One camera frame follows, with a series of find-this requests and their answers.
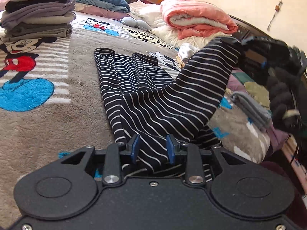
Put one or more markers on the light blue plush toy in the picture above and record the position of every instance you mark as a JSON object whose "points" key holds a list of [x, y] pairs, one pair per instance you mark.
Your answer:
{"points": [[136, 24]]}

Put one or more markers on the black white striped garment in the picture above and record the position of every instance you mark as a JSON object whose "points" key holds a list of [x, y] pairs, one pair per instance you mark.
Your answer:
{"points": [[156, 105]]}

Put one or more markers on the dark wooden headboard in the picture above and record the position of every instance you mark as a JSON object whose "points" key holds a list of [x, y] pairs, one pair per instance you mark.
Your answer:
{"points": [[244, 27]]}

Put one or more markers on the white quilt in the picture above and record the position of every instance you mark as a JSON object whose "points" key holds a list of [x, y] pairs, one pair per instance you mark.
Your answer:
{"points": [[148, 13]]}

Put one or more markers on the cartoon mouse printed blanket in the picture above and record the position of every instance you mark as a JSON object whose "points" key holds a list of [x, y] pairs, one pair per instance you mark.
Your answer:
{"points": [[79, 83]]}

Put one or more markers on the tan folded garment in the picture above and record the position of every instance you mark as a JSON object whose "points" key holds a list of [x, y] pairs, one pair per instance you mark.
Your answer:
{"points": [[180, 61]]}

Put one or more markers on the coral pink comforter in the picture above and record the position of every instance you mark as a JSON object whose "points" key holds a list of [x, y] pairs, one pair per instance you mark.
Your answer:
{"points": [[199, 16]]}

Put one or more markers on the pink folded quilt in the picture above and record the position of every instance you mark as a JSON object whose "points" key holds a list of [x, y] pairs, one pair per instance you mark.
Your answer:
{"points": [[98, 12]]}

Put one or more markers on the lilac patchwork pillow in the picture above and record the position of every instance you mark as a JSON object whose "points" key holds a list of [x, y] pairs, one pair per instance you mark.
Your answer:
{"points": [[249, 88]]}

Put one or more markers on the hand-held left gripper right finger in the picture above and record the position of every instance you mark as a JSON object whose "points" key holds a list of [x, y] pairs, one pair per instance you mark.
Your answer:
{"points": [[170, 149]]}

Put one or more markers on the white folded clothes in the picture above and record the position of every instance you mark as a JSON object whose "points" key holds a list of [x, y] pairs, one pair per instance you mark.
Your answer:
{"points": [[188, 50]]}

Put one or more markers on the stack of folded grey clothes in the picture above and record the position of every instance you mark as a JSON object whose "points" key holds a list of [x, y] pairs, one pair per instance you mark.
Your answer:
{"points": [[36, 12]]}

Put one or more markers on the person's right hand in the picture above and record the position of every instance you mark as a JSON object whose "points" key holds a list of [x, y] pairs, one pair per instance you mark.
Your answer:
{"points": [[284, 95]]}

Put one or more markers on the cream comforter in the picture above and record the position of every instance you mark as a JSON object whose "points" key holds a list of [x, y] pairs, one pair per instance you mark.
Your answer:
{"points": [[172, 36]]}

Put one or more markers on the grey fleece garment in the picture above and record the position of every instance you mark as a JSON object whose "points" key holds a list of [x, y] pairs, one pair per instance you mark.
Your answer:
{"points": [[254, 110]]}

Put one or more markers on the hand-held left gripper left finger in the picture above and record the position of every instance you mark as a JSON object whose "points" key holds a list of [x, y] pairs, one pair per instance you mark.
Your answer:
{"points": [[135, 146]]}

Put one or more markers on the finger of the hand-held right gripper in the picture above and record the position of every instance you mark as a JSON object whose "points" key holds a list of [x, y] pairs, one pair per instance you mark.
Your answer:
{"points": [[238, 42]]}

